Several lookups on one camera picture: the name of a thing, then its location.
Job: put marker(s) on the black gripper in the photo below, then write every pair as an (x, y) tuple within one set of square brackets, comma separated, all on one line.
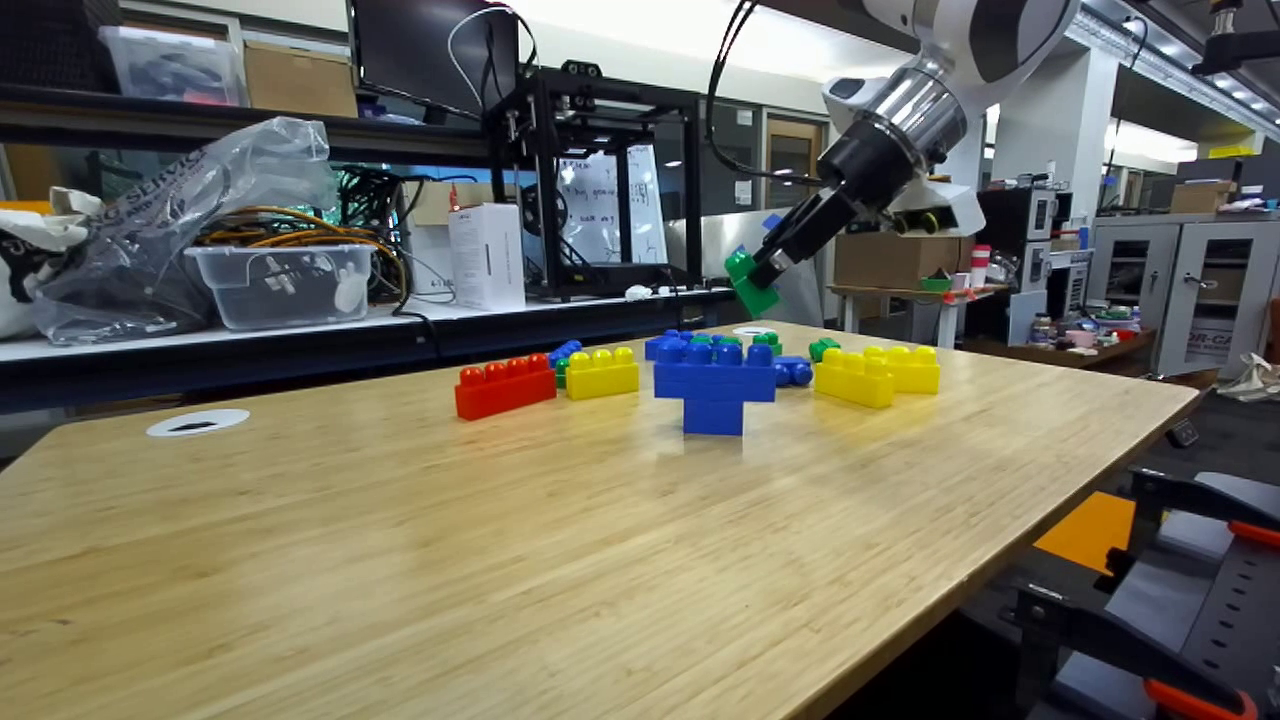
[(847, 194)]

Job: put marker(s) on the green lego brick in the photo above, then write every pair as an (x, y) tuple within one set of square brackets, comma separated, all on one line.
[(764, 340), (822, 350), (748, 286)]

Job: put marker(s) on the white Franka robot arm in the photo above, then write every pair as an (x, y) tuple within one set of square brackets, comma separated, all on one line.
[(985, 42)]

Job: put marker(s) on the long blue lego brick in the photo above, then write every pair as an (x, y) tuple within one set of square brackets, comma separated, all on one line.
[(798, 368)]

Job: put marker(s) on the large brown cardboard box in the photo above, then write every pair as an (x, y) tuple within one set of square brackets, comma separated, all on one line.
[(904, 265)]

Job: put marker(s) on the stacked blue lego bricks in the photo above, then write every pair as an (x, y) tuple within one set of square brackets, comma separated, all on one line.
[(714, 384)]

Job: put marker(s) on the long yellow lego brick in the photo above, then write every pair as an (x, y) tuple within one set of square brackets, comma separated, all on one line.
[(918, 368)]

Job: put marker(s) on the short yellow lego brick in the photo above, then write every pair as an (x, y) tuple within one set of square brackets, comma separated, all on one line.
[(602, 374)]

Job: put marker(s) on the flat blue lego brick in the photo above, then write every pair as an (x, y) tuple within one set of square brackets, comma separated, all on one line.
[(566, 350)]

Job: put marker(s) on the white cardboard box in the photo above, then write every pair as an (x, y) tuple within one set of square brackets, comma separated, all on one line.
[(484, 258)]

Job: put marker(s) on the red lego brick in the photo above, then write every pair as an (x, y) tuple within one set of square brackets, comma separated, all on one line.
[(506, 384)]

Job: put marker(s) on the grey metal cabinet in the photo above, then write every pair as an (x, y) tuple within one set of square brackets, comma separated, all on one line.
[(1184, 292)]

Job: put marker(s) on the orange floor mat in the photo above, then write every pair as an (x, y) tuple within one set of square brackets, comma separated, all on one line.
[(1087, 529)]

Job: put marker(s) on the black monitor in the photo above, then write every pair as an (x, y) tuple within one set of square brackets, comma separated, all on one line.
[(426, 54)]

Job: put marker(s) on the small brown cardboard box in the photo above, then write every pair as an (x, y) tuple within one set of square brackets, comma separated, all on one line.
[(1202, 199)]

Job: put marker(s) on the clear plastic container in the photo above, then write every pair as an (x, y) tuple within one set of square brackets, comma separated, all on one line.
[(280, 286)]

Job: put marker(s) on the brown cardboard box on shelf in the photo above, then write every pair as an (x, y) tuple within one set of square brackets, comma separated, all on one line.
[(301, 83)]

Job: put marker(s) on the small white table grommet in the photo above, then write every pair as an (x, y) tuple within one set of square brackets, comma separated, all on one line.
[(198, 421)]

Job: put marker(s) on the clear plastic bag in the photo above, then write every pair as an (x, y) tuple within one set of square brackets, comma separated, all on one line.
[(161, 226)]

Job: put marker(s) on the clear storage bin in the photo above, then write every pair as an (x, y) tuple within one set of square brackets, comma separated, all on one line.
[(166, 66)]

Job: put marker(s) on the white workbench top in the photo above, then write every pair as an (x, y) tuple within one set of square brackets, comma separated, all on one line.
[(135, 344)]

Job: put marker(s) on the black shelf board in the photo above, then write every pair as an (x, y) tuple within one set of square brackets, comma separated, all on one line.
[(135, 120)]

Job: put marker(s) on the black 3D printer frame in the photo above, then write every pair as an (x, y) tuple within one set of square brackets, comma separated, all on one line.
[(555, 173)]

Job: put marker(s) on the black overhead camera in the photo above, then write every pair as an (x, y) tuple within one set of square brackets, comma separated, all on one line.
[(1243, 47)]

